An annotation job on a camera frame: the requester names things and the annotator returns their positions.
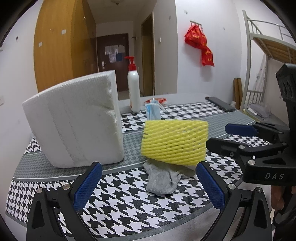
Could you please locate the yellow foam net sleeve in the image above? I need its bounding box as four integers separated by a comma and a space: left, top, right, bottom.
140, 120, 209, 166

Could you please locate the blue face masks stack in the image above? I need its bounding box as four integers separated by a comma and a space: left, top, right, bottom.
145, 98, 165, 121

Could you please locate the operator hand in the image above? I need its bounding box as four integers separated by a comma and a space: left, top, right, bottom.
271, 186, 285, 211

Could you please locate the black smartphone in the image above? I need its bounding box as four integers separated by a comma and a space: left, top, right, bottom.
205, 96, 236, 112

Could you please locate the grey sock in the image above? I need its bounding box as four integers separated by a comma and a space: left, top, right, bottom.
143, 159, 183, 195

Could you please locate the white styrofoam box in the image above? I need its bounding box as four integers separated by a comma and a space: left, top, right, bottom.
22, 70, 125, 168

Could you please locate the red snack packet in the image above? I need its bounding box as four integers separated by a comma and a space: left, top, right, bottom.
144, 97, 167, 105

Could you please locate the metal bunk bed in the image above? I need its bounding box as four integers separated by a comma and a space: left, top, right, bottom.
240, 11, 295, 125

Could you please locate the white red pump bottle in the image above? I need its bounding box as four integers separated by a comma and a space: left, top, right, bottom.
125, 56, 140, 113

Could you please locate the dark brown entrance door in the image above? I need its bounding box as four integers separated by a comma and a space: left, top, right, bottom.
96, 33, 129, 72

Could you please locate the wooden wardrobe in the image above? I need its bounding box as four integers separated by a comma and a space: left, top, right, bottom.
34, 1, 98, 92

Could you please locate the ceiling lamp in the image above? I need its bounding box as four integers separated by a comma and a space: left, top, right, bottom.
111, 0, 124, 5

